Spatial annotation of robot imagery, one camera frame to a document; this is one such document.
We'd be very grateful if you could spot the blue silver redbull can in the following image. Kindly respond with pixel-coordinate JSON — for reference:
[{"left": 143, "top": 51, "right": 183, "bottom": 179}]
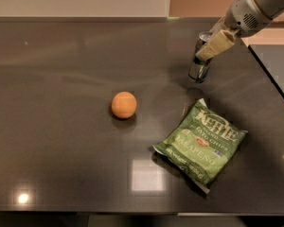
[{"left": 188, "top": 32, "right": 211, "bottom": 83}]

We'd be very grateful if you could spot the green kettle chips bag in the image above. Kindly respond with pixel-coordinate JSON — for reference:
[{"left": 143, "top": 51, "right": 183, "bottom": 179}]
[{"left": 153, "top": 99, "right": 247, "bottom": 194}]

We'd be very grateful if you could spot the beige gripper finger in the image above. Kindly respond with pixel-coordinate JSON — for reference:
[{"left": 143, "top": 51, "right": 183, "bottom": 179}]
[
  {"left": 209, "top": 17, "right": 225, "bottom": 36},
  {"left": 196, "top": 29, "right": 236, "bottom": 61}
]

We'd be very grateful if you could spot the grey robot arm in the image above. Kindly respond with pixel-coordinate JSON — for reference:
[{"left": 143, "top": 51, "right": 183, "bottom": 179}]
[{"left": 196, "top": 0, "right": 284, "bottom": 61}]

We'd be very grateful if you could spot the orange fruit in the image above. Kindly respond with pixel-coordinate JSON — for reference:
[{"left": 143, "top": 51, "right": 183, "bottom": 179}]
[{"left": 111, "top": 92, "right": 137, "bottom": 119}]

